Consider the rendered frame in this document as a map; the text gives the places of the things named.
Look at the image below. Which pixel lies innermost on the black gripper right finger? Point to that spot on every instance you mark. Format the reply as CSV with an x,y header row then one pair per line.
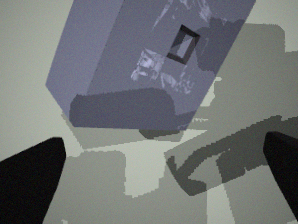
x,y
281,153

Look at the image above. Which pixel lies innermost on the grey sloped panel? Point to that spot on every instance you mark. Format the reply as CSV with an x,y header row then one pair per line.
x,y
113,69

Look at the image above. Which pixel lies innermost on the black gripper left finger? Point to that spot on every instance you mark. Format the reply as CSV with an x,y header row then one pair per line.
x,y
28,182

